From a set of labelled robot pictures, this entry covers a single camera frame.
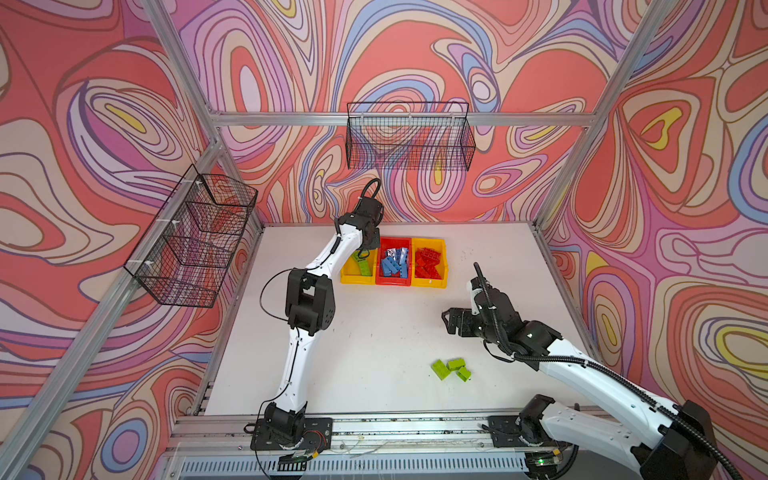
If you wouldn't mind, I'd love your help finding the green lego brick large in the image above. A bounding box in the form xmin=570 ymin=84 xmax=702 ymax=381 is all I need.
xmin=430 ymin=360 xmax=452 ymax=381

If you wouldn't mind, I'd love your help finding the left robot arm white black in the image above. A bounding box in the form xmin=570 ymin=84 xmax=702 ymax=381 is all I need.
xmin=253 ymin=178 xmax=384 ymax=449

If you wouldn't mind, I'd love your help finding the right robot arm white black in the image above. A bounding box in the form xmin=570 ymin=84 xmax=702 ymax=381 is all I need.
xmin=441 ymin=271 xmax=741 ymax=479

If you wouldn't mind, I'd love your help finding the pile of red legos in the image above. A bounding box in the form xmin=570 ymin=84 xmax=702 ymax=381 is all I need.
xmin=415 ymin=248 xmax=443 ymax=280

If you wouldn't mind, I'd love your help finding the red plastic bin middle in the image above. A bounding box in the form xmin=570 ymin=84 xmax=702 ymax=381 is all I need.
xmin=376 ymin=237 xmax=414 ymax=287

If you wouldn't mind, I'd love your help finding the green lego brick right small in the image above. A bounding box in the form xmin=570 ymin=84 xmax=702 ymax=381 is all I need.
xmin=446 ymin=358 xmax=466 ymax=371

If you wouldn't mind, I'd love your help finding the yellow plastic bin left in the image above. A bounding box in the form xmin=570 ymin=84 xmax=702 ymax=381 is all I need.
xmin=341 ymin=249 xmax=378 ymax=285

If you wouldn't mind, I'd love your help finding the yellow plastic bin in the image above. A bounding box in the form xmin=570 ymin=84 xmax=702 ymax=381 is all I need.
xmin=411 ymin=237 xmax=449 ymax=289
xmin=341 ymin=249 xmax=378 ymax=285

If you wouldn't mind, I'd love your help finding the yellow plastic bin right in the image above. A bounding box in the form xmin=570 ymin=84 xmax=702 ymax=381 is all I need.
xmin=411 ymin=237 xmax=449 ymax=289

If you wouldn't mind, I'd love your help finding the black wire basket back wall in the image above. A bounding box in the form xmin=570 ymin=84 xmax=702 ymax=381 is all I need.
xmin=345 ymin=100 xmax=476 ymax=171

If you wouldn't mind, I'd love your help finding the black wire basket wall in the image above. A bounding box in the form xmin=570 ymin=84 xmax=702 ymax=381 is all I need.
xmin=123 ymin=165 xmax=258 ymax=308
xmin=345 ymin=100 xmax=476 ymax=171

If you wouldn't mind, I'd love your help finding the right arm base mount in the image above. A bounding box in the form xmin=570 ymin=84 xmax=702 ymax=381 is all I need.
xmin=480 ymin=415 xmax=572 ymax=450

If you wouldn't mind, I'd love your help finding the black wire basket left wall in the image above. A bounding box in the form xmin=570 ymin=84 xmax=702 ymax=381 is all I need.
xmin=123 ymin=165 xmax=258 ymax=308

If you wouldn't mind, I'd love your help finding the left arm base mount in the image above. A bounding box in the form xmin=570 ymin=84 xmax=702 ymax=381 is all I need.
xmin=243 ymin=417 xmax=333 ymax=453

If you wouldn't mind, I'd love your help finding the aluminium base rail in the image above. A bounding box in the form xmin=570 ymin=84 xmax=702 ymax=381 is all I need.
xmin=161 ymin=410 xmax=667 ymax=480

